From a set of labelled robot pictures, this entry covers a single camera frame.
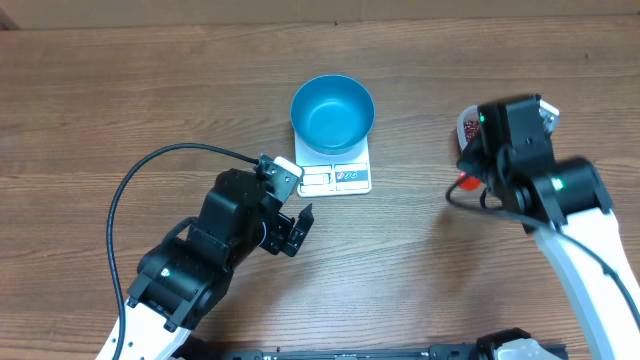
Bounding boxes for red measuring scoop blue handle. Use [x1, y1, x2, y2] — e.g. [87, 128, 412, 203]
[457, 172, 482, 192]

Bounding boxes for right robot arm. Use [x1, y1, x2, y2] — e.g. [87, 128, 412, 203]
[453, 94, 639, 359]

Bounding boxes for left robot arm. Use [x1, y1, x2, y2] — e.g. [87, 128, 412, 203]
[98, 163, 314, 359]

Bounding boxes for white kitchen scale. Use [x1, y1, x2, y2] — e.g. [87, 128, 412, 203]
[294, 135, 372, 198]

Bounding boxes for blue bowl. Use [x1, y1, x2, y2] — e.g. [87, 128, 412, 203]
[290, 74, 376, 155]

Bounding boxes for red beans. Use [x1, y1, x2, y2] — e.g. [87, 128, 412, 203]
[463, 120, 480, 142]

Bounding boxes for clear plastic container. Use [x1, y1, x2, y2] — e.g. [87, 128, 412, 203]
[456, 105, 480, 151]

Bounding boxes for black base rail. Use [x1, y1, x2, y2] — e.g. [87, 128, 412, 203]
[174, 327, 569, 360]

